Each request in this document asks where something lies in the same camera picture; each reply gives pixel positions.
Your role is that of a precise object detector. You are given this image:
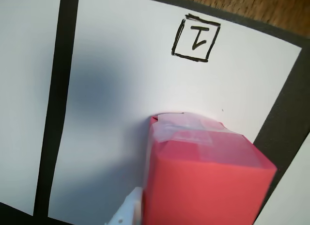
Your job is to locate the black mat with WRO print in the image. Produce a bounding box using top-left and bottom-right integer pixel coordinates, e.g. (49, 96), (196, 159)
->
(0, 0), (310, 225)

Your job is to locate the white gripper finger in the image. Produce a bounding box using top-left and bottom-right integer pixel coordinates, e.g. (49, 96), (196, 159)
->
(104, 186), (143, 225)

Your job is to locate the red paper box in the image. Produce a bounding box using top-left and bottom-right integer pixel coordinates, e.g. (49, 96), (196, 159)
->
(141, 112), (278, 225)

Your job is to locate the white paper sheet marked 2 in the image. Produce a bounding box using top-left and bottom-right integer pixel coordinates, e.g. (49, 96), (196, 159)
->
(0, 0), (62, 216)

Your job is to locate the white paper sheet marked 1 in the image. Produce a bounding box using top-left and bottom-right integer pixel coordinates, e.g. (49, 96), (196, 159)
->
(47, 0), (303, 222)

